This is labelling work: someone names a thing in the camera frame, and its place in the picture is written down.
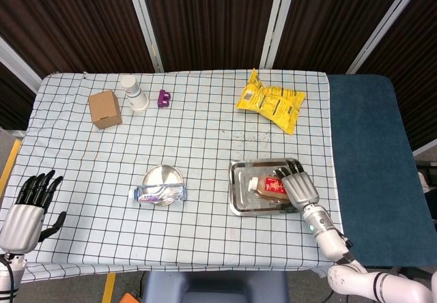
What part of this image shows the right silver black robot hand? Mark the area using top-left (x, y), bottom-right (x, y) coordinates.
top-left (272, 158), bottom-right (320, 212)

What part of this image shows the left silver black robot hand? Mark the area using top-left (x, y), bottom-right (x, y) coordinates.
top-left (0, 169), bottom-right (68, 253)

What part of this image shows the brown sauce bottle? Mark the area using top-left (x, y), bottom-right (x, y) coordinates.
top-left (248, 175), bottom-right (291, 201)

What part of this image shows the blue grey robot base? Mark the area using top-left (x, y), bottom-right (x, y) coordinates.
top-left (141, 270), bottom-right (290, 303)

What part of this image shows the rectangular steel tray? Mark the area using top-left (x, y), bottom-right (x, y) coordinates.
top-left (227, 158), bottom-right (310, 217)

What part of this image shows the yellow snack bag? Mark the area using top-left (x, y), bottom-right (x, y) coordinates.
top-left (235, 68), bottom-right (307, 136)

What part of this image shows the white checkered tablecloth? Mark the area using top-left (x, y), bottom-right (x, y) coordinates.
top-left (0, 70), bottom-right (349, 283)

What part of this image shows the orange object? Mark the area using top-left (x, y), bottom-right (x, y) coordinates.
top-left (117, 291), bottom-right (144, 303)

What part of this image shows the round steel plate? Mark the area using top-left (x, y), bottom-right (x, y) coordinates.
top-left (141, 164), bottom-right (184, 208)

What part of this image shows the brown cardboard box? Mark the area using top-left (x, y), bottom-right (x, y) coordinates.
top-left (88, 90), bottom-right (123, 130)

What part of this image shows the purple plastic block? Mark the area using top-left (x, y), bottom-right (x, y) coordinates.
top-left (157, 89), bottom-right (172, 109)

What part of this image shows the white paper cup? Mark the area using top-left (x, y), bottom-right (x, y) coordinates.
top-left (119, 74), bottom-right (150, 113)

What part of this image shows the brown partition with white frames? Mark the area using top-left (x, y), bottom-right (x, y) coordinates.
top-left (0, 0), bottom-right (437, 157)

